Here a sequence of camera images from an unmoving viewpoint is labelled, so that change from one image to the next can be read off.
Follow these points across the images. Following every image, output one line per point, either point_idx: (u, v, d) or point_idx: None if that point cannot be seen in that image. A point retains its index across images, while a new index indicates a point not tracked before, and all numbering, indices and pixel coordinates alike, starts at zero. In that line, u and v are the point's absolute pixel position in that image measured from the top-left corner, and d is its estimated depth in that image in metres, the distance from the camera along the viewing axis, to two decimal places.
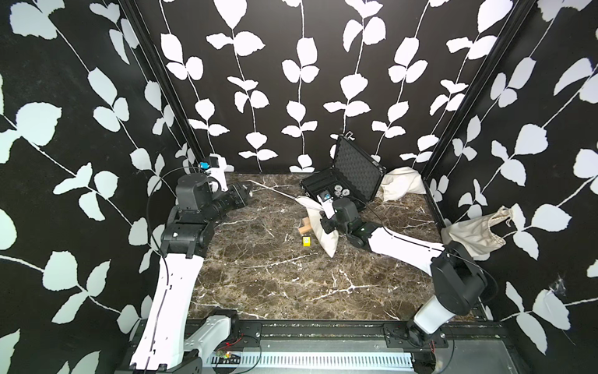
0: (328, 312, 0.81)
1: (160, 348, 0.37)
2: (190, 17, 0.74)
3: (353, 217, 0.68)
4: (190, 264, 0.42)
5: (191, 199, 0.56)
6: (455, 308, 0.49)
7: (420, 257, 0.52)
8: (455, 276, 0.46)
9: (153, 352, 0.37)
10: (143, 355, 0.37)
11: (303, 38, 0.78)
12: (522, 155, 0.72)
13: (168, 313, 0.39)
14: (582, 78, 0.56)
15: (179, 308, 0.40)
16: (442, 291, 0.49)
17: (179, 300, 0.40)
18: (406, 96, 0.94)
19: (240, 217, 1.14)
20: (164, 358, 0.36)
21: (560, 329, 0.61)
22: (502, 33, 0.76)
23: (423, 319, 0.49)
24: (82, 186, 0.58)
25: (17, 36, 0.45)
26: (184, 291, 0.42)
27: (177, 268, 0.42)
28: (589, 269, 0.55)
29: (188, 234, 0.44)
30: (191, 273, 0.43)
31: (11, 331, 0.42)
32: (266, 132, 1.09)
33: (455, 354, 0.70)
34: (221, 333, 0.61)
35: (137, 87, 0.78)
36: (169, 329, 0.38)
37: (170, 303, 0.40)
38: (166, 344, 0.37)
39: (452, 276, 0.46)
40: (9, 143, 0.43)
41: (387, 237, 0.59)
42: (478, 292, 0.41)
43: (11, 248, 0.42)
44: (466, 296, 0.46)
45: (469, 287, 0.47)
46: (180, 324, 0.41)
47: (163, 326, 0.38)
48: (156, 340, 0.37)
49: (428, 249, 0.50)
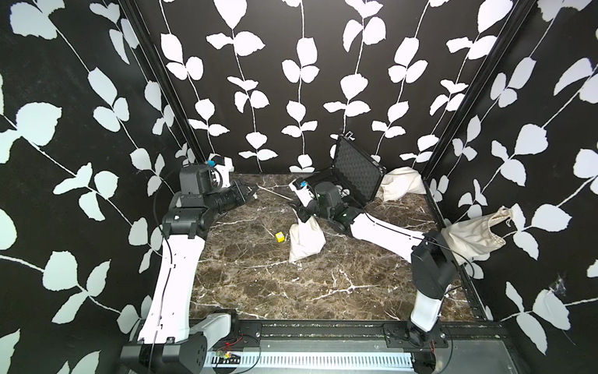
0: (329, 312, 0.81)
1: (167, 323, 0.38)
2: (190, 18, 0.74)
3: (335, 202, 0.67)
4: (191, 244, 0.43)
5: (191, 183, 0.47)
6: (429, 291, 0.52)
7: (399, 243, 0.54)
8: (434, 266, 0.48)
9: (161, 326, 0.38)
10: (151, 329, 0.37)
11: (304, 38, 0.78)
12: (522, 155, 0.72)
13: (174, 291, 0.40)
14: (582, 78, 0.56)
15: (184, 286, 0.42)
16: (421, 278, 0.51)
17: (184, 276, 0.42)
18: (406, 96, 0.94)
19: (240, 216, 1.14)
20: (172, 332, 0.37)
21: (559, 329, 0.61)
22: (502, 33, 0.76)
23: (419, 315, 0.64)
24: (83, 186, 0.58)
25: (17, 36, 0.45)
26: (188, 269, 0.43)
27: (180, 248, 0.43)
28: (589, 269, 0.55)
29: (189, 217, 0.45)
30: (195, 252, 0.45)
31: (11, 332, 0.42)
32: (266, 132, 1.09)
33: (454, 354, 0.70)
34: (223, 329, 0.62)
35: (137, 86, 0.78)
36: (175, 305, 0.39)
37: (175, 281, 0.41)
38: (172, 319, 0.38)
39: (430, 264, 0.48)
40: (9, 142, 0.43)
41: (369, 224, 0.60)
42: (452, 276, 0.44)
43: (11, 248, 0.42)
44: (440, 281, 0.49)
45: (444, 273, 0.50)
46: (184, 301, 0.42)
47: (170, 303, 0.39)
48: (163, 316, 0.38)
49: (409, 237, 0.52)
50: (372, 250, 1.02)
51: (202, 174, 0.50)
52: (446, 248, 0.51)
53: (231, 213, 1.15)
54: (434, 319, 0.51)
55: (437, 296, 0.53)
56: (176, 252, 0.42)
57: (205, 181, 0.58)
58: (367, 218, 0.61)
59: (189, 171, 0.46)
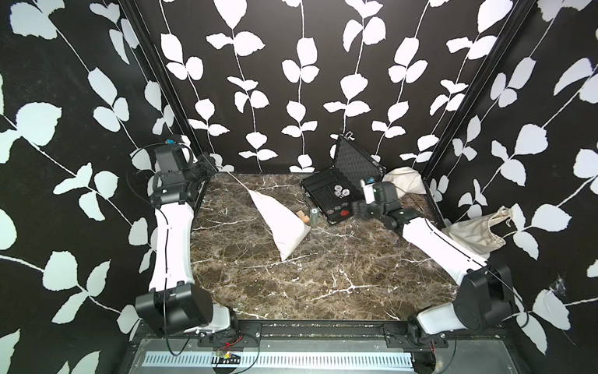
0: (328, 312, 0.81)
1: (174, 271, 0.42)
2: (190, 17, 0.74)
3: (391, 198, 0.66)
4: (181, 210, 0.48)
5: (167, 161, 0.52)
6: (469, 320, 0.46)
7: (455, 260, 0.48)
8: (487, 295, 0.43)
9: (170, 274, 0.41)
10: (160, 279, 0.41)
11: (304, 38, 0.78)
12: (522, 155, 0.72)
13: (174, 250, 0.44)
14: (582, 78, 0.56)
15: (182, 243, 0.45)
16: (466, 305, 0.46)
17: (179, 235, 0.45)
18: (406, 96, 0.94)
19: (240, 217, 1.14)
20: (181, 276, 0.41)
21: (560, 329, 0.61)
22: (502, 33, 0.76)
23: (427, 318, 0.63)
24: (83, 186, 0.58)
25: (17, 35, 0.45)
26: (183, 230, 0.47)
27: (171, 213, 0.47)
28: (589, 269, 0.55)
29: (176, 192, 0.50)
30: (187, 216, 0.49)
31: (11, 331, 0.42)
32: (266, 132, 1.09)
33: (455, 354, 0.70)
34: (223, 320, 0.62)
35: (136, 86, 0.78)
36: (177, 256, 0.43)
37: (175, 239, 0.45)
38: (177, 266, 0.42)
39: (483, 293, 0.43)
40: (9, 143, 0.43)
41: (425, 232, 0.55)
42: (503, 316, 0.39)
43: (11, 247, 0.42)
44: (487, 315, 0.44)
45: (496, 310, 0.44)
46: (186, 257, 0.45)
47: (174, 255, 0.43)
48: (169, 266, 0.42)
49: (467, 259, 0.46)
50: (372, 250, 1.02)
51: (177, 152, 0.54)
52: (508, 287, 0.45)
53: (231, 213, 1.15)
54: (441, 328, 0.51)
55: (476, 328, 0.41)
56: (170, 216, 0.47)
57: (182, 159, 0.55)
58: (426, 227, 0.56)
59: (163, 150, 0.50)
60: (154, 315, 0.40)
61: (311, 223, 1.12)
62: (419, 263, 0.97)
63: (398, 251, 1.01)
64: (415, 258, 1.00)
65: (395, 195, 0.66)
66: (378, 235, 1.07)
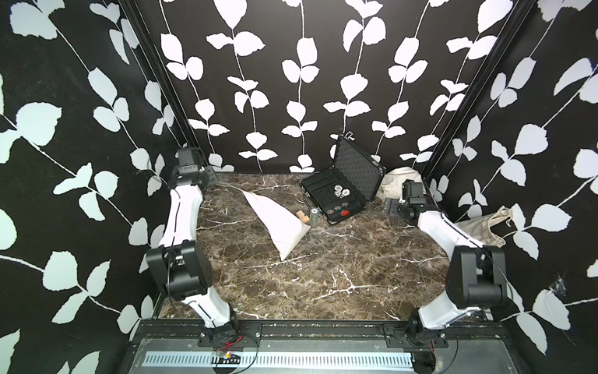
0: (328, 312, 0.81)
1: (180, 231, 0.48)
2: (190, 17, 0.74)
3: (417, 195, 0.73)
4: (194, 191, 0.56)
5: (187, 157, 0.63)
6: (452, 295, 0.50)
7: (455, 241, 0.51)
8: (473, 269, 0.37)
9: (177, 232, 0.48)
10: (168, 235, 0.47)
11: (304, 38, 0.78)
12: (522, 155, 0.71)
13: (182, 216, 0.51)
14: (582, 78, 0.56)
15: (190, 213, 0.52)
16: (452, 280, 0.50)
17: (188, 206, 0.53)
18: (406, 96, 0.94)
19: (240, 217, 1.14)
20: (185, 235, 0.48)
21: (560, 329, 0.61)
22: (502, 33, 0.76)
23: (426, 311, 0.64)
24: (83, 186, 0.58)
25: (17, 35, 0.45)
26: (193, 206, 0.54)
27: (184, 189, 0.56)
28: (589, 269, 0.55)
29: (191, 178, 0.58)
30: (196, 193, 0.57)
31: (11, 332, 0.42)
32: (266, 132, 1.09)
33: (455, 354, 0.70)
34: (223, 310, 0.64)
35: (137, 86, 0.78)
36: (184, 220, 0.50)
37: (184, 209, 0.52)
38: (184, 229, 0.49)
39: (469, 265, 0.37)
40: (8, 142, 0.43)
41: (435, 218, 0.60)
42: (490, 300, 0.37)
43: (11, 248, 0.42)
44: (470, 289, 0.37)
45: (480, 287, 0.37)
46: (192, 225, 0.51)
47: (181, 220, 0.50)
48: (177, 227, 0.49)
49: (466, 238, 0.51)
50: (372, 250, 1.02)
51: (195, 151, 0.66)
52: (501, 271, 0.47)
53: (231, 213, 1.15)
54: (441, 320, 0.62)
55: (458, 304, 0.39)
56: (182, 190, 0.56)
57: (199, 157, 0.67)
58: (435, 214, 0.62)
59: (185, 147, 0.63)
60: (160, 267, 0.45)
61: (311, 223, 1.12)
62: (419, 263, 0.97)
63: (398, 251, 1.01)
64: (415, 258, 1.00)
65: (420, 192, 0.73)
66: (378, 235, 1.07)
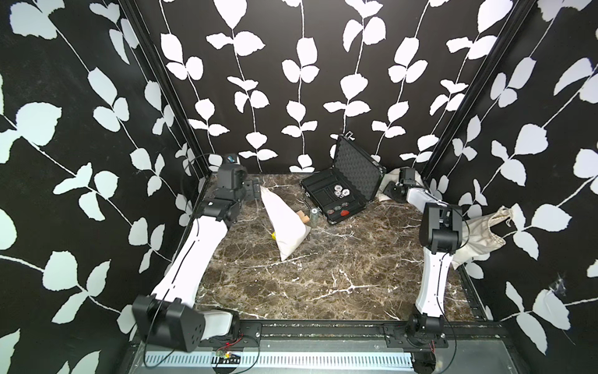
0: (329, 312, 0.81)
1: (179, 286, 0.42)
2: (190, 17, 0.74)
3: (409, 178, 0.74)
4: (216, 227, 0.50)
5: (226, 179, 0.55)
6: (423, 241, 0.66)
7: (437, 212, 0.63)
8: (436, 218, 0.63)
9: (174, 286, 0.41)
10: (163, 287, 0.41)
11: (304, 38, 0.78)
12: (522, 155, 0.72)
13: (193, 263, 0.44)
14: (582, 78, 0.56)
15: (200, 261, 0.46)
16: (423, 228, 0.66)
17: (203, 252, 0.47)
18: (406, 96, 0.94)
19: (240, 217, 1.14)
20: (182, 294, 0.41)
21: (560, 329, 0.61)
22: (502, 33, 0.76)
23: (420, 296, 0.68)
24: (83, 186, 0.58)
25: (17, 35, 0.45)
26: (209, 248, 0.49)
27: (205, 226, 0.49)
28: (589, 269, 0.55)
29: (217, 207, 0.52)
30: (219, 232, 0.51)
31: (11, 332, 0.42)
32: (266, 132, 1.09)
33: (455, 354, 0.70)
34: (221, 326, 0.62)
35: (137, 86, 0.78)
36: (191, 272, 0.44)
37: (195, 255, 0.45)
38: (185, 284, 0.42)
39: (434, 215, 0.63)
40: (8, 142, 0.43)
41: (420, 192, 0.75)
42: (449, 242, 0.63)
43: (12, 247, 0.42)
44: (434, 233, 0.63)
45: (441, 232, 0.63)
46: (198, 278, 0.46)
47: (187, 269, 0.44)
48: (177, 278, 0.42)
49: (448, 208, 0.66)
50: (372, 250, 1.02)
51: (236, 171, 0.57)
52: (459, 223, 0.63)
53: None
54: (437, 302, 0.66)
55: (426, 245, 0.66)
56: (202, 228, 0.49)
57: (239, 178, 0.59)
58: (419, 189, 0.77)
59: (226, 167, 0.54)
60: (143, 322, 0.40)
61: (311, 223, 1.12)
62: (419, 263, 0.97)
63: (398, 251, 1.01)
64: (415, 258, 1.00)
65: (413, 176, 0.90)
66: (378, 235, 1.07)
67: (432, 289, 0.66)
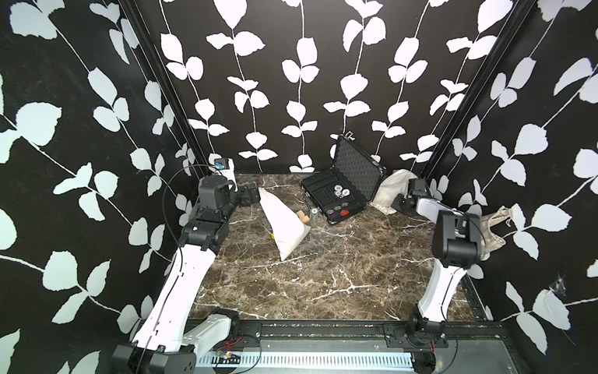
0: (328, 312, 0.81)
1: (162, 330, 0.39)
2: (190, 17, 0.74)
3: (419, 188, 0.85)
4: (203, 256, 0.46)
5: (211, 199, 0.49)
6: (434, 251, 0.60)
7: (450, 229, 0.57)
8: (452, 229, 0.57)
9: (156, 333, 0.38)
10: (145, 333, 0.38)
11: (304, 38, 0.78)
12: (522, 155, 0.72)
13: (177, 302, 0.41)
14: (582, 78, 0.56)
15: (185, 299, 0.43)
16: (434, 237, 0.60)
17: (188, 287, 0.43)
18: (406, 96, 0.94)
19: (240, 217, 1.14)
20: (164, 340, 0.38)
21: (559, 329, 0.61)
22: (502, 33, 0.76)
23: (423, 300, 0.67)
24: (83, 186, 0.58)
25: (17, 35, 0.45)
26: (195, 282, 0.45)
27: (190, 258, 0.45)
28: (589, 269, 0.55)
29: (205, 231, 0.48)
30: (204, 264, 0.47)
31: (11, 332, 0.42)
32: (266, 132, 1.09)
33: (455, 355, 0.70)
34: (220, 333, 0.62)
35: (137, 86, 0.78)
36: (174, 313, 0.40)
37: (179, 292, 0.42)
38: (168, 326, 0.39)
39: (449, 226, 0.57)
40: (8, 142, 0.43)
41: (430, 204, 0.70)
42: (466, 255, 0.56)
43: (11, 247, 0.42)
44: (449, 245, 0.56)
45: (457, 243, 0.56)
46: (184, 318, 0.43)
47: (170, 311, 0.40)
48: (160, 322, 0.39)
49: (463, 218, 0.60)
50: (373, 250, 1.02)
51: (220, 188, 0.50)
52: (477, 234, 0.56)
53: None
54: (441, 308, 0.64)
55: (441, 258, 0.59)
56: (187, 262, 0.45)
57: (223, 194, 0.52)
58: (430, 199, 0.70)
59: (208, 185, 0.48)
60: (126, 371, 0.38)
61: (311, 223, 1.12)
62: (419, 263, 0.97)
63: (398, 251, 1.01)
64: (415, 258, 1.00)
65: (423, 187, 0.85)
66: (378, 235, 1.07)
67: (437, 298, 0.63)
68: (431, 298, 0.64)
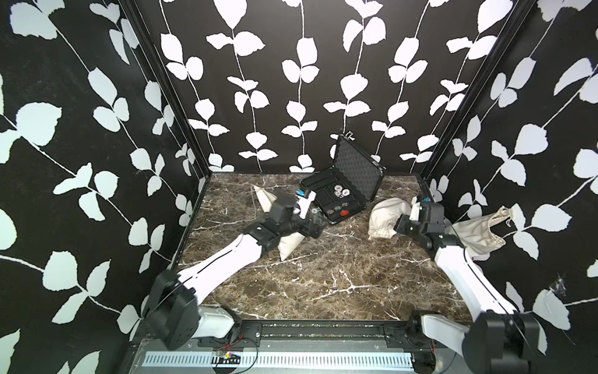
0: (329, 312, 0.81)
1: (201, 279, 0.45)
2: (190, 17, 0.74)
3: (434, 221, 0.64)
4: (255, 248, 0.55)
5: (277, 213, 0.59)
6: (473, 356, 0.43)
7: (478, 294, 0.45)
8: (498, 343, 0.41)
9: (197, 277, 0.45)
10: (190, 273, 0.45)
11: (304, 38, 0.78)
12: (522, 155, 0.71)
13: (221, 267, 0.48)
14: (582, 78, 0.56)
15: (226, 271, 0.50)
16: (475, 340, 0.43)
17: (233, 264, 0.51)
18: (406, 96, 0.94)
19: (240, 217, 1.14)
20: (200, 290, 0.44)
21: (559, 329, 0.61)
22: (502, 34, 0.76)
23: (430, 323, 0.62)
24: (83, 186, 0.58)
25: (17, 36, 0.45)
26: (240, 264, 0.54)
27: (246, 241, 0.55)
28: (589, 269, 0.55)
29: (262, 236, 0.57)
30: (254, 254, 0.56)
31: (11, 332, 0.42)
32: (266, 132, 1.09)
33: (455, 355, 0.70)
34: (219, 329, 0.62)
35: (137, 86, 0.78)
36: (215, 273, 0.47)
37: (226, 262, 0.49)
38: (207, 281, 0.45)
39: (495, 336, 0.40)
40: (9, 142, 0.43)
41: (459, 262, 0.52)
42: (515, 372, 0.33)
43: (11, 248, 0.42)
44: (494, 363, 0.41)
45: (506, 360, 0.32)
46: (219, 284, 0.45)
47: (214, 269, 0.47)
48: (202, 271, 0.46)
49: (492, 300, 0.44)
50: (373, 250, 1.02)
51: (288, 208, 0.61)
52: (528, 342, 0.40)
53: (232, 214, 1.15)
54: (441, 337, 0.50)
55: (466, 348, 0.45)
56: (244, 241, 0.54)
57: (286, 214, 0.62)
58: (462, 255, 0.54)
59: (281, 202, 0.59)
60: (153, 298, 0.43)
61: None
62: (419, 263, 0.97)
63: (398, 251, 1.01)
64: (415, 258, 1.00)
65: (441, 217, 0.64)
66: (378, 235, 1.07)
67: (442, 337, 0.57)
68: (436, 334, 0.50)
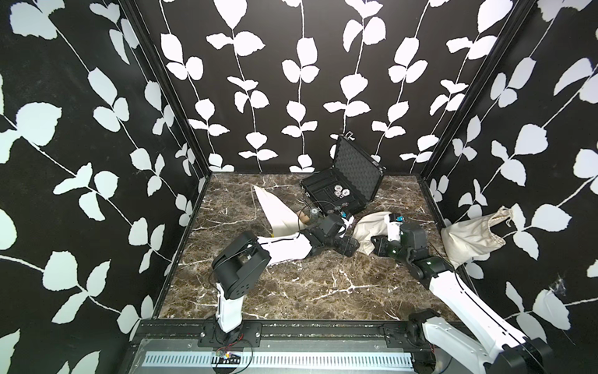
0: (329, 312, 0.81)
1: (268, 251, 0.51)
2: (190, 17, 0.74)
3: (420, 245, 0.63)
4: (305, 247, 0.64)
5: (328, 226, 0.70)
6: None
7: (487, 326, 0.45)
8: None
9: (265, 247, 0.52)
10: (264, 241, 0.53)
11: (304, 38, 0.78)
12: (522, 155, 0.71)
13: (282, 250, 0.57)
14: (582, 78, 0.56)
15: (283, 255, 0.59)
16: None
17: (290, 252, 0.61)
18: (406, 96, 0.94)
19: (240, 217, 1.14)
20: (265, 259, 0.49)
21: (559, 329, 0.61)
22: (502, 34, 0.76)
23: (433, 329, 0.62)
24: (83, 186, 0.58)
25: (17, 35, 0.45)
26: (292, 256, 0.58)
27: (301, 242, 0.62)
28: (589, 269, 0.55)
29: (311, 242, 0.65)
30: (304, 251, 0.65)
31: (11, 332, 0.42)
32: (266, 132, 1.09)
33: None
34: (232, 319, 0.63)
35: (137, 86, 0.78)
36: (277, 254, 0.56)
37: (287, 248, 0.58)
38: None
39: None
40: (9, 143, 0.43)
41: (455, 293, 0.51)
42: None
43: (11, 248, 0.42)
44: None
45: None
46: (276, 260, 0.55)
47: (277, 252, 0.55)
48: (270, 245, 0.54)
49: (502, 331, 0.43)
50: None
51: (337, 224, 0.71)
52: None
53: (232, 214, 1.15)
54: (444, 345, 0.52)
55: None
56: (300, 240, 0.63)
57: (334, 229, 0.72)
58: (455, 284, 0.53)
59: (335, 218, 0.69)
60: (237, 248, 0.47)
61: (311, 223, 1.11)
62: None
63: None
64: None
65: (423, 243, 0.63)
66: None
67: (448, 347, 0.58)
68: (441, 342, 0.60)
